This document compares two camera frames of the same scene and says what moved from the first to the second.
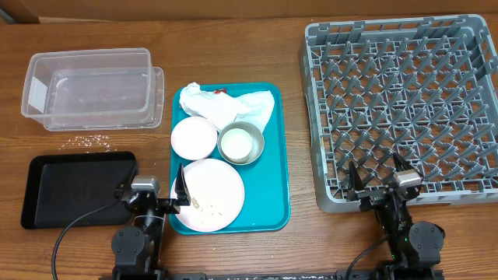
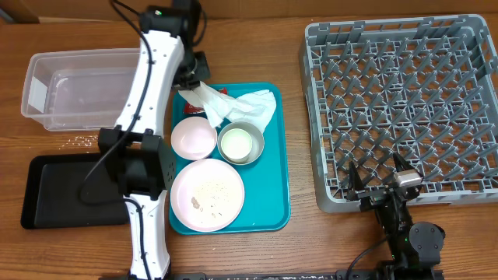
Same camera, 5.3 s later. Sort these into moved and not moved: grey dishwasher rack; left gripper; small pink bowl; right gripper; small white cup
Moved: left gripper
Not moved: right gripper; small white cup; small pink bowl; grey dishwasher rack
